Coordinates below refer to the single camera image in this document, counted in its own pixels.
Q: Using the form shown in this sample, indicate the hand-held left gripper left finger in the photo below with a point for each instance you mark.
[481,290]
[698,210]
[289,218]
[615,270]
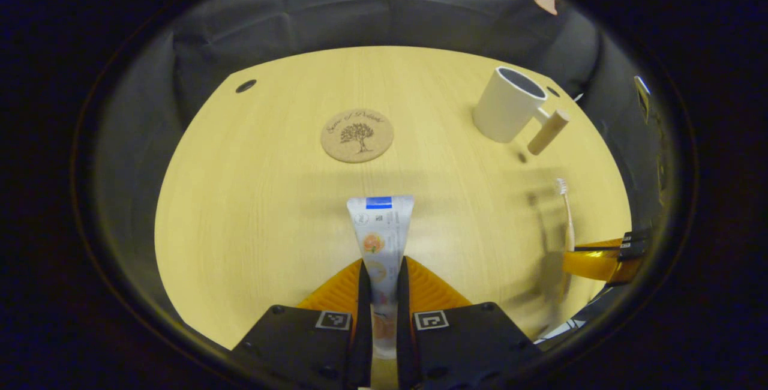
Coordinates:
[363,318]

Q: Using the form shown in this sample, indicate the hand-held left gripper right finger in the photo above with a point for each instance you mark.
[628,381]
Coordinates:
[404,318]

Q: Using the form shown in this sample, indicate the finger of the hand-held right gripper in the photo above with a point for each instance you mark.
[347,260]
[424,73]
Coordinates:
[635,241]
[594,265]

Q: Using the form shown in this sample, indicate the white toothbrush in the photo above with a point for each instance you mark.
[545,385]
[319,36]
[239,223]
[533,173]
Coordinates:
[568,216]

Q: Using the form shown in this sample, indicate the white toothpaste tube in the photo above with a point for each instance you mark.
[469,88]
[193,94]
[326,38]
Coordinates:
[381,228]

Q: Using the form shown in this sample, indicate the round cork coaster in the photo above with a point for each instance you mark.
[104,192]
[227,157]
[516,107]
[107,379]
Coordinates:
[357,135]

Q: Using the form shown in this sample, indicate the black backdrop cloth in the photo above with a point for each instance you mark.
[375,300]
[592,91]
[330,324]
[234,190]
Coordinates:
[360,12]

